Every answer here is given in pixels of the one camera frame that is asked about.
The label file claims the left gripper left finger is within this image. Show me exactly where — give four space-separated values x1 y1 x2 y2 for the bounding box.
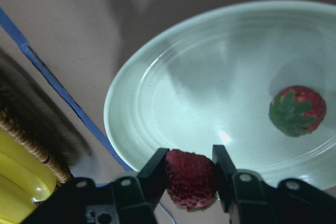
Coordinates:
112 148 169 223

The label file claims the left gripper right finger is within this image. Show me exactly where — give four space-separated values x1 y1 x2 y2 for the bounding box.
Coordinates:
212 145 278 224

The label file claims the red strawberry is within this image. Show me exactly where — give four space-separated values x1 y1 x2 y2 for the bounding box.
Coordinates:
165 149 217 212
268 86 327 137

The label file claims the light green plate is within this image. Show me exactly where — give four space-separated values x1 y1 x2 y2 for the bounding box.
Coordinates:
103 0 335 189

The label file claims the yellow banana bunch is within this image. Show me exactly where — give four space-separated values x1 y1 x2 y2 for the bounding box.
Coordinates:
1 130 57 223

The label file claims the woven wicker basket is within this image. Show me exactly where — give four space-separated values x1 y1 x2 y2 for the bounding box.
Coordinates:
0 48 91 204

